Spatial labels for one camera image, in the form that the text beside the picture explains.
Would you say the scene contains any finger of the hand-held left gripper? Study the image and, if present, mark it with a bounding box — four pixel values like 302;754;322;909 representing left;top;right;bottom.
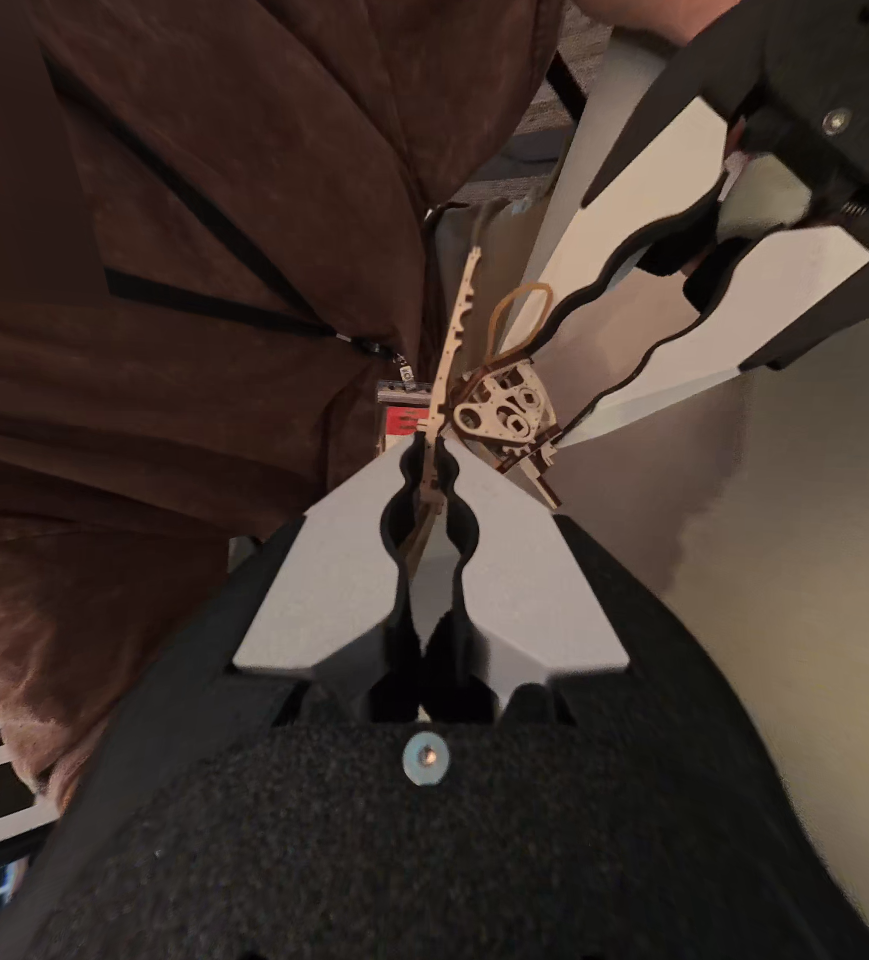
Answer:
554;223;869;451
498;96;730;357

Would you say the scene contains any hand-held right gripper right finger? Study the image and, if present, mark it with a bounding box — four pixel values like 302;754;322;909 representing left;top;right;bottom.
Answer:
434;438;631;706

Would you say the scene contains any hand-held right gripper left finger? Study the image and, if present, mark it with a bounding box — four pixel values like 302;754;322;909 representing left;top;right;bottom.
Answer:
232;438;422;714

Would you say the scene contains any wooden gear model assembly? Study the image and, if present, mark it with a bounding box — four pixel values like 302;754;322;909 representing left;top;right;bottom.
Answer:
449;360;563;511

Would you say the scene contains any tan rubber band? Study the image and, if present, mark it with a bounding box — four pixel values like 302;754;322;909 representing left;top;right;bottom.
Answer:
488;281;556;369

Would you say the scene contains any long notched wooden strip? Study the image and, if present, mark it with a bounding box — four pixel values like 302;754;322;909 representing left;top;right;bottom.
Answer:
397;243;484;571

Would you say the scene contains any person's left hand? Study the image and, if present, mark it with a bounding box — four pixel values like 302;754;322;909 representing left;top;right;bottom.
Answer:
580;0;739;48

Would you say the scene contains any clear badge with red card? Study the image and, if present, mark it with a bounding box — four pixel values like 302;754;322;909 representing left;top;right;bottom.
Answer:
376;378;432;455

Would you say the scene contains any brown jacket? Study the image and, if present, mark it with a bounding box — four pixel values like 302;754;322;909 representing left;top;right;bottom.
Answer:
0;0;567;811

